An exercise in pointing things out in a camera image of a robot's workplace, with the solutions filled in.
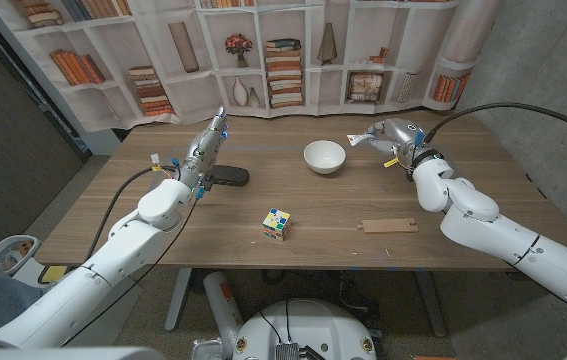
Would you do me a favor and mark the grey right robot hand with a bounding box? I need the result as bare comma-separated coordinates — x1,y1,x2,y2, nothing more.
365,118,432,176

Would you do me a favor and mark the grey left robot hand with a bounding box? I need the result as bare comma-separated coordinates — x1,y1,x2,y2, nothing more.
177,106,229,189

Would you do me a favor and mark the white toothpaste tube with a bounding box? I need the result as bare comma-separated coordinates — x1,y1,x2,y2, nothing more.
346,130,379,147

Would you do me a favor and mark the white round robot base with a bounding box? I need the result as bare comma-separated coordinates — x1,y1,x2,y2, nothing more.
232,298,378,360

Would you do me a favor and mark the black glasses case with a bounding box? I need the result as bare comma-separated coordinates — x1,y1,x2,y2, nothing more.
205,165,251,188

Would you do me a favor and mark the white ceramic bowl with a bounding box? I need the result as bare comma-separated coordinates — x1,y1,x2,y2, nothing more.
303,139,348,175

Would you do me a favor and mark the flat wooden toy block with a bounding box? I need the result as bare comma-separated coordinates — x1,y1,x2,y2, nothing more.
356,218,420,235

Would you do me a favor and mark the multicoloured Rubik's cube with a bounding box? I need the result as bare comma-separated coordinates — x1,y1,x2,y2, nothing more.
262,207,292,242

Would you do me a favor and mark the printed bookshelf backdrop cloth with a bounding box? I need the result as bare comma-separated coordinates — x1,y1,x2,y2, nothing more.
0,0,504,134

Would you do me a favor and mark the grey metal table leg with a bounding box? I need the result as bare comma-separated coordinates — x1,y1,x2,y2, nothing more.
415,271,448,339
164,268,193,333

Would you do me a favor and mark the white roll with orange label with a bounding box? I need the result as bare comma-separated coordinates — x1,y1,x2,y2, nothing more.
202,270,244,359

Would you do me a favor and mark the yellow flat pad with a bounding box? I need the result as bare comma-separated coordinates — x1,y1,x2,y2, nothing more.
38,265,70,284

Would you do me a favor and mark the silver foil tray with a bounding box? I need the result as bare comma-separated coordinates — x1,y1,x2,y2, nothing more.
191,338,225,360

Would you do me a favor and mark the grey finned electronics module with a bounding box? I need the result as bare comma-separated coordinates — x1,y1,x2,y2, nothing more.
275,342,300,360

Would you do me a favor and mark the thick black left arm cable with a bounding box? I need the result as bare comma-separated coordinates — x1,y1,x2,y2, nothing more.
85,164,180,261

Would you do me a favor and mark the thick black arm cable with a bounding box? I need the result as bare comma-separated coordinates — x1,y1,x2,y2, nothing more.
85,164,180,261
422,102,567,146

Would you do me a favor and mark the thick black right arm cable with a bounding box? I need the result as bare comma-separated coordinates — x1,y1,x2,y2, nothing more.
422,102,567,146

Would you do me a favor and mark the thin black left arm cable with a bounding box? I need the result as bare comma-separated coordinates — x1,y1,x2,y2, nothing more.
62,197,199,347

